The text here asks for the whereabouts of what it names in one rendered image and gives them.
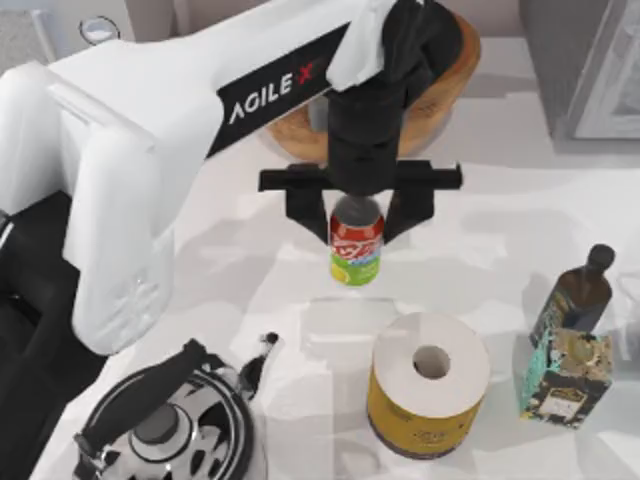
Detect yellow wrapped paper roll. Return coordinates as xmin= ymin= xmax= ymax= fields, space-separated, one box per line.
xmin=366 ymin=311 xmax=492 ymax=459

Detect shiny metal kettle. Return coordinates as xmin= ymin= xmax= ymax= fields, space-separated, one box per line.
xmin=73 ymin=330 xmax=284 ymax=480

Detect grey cabinet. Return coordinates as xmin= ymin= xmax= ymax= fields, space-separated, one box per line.
xmin=518 ymin=0 xmax=640 ymax=147

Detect red and green can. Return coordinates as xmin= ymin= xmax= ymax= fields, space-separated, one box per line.
xmin=328 ymin=195 xmax=388 ymax=289

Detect dark glass bottle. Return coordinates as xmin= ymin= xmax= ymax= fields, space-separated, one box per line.
xmin=528 ymin=243 xmax=616 ymax=351

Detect wooden bowl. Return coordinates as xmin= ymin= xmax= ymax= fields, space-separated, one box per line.
xmin=262 ymin=13 xmax=482 ymax=164

